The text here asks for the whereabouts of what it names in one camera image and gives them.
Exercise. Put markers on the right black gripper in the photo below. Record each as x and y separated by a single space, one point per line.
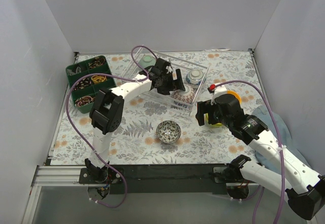
206 111

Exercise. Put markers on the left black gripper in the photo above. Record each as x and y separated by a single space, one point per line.
171 81

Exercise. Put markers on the red diamond patterned bowl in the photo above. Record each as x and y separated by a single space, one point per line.
183 98

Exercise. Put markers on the blue patterned white bowl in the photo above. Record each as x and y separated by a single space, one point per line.
194 78

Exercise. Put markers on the lime green bowl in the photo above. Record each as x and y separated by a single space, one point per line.
216 125

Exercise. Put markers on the orange bowl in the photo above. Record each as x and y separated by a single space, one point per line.
235 95

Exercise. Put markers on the pale green ceramic bowl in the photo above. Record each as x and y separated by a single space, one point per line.
146 61

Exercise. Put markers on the pink patterned bowl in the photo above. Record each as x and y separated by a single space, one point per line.
168 131

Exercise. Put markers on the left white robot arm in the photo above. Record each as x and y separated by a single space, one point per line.
107 110

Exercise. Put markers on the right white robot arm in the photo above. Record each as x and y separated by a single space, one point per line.
302 186

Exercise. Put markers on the blue cloth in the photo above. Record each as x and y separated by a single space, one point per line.
262 113

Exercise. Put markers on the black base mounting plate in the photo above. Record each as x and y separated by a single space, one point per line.
167 178

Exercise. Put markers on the green compartment organizer tray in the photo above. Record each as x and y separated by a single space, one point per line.
86 75

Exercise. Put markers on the white wire dish rack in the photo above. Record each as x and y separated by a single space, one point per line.
184 64

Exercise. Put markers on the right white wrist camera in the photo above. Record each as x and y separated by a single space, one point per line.
216 90

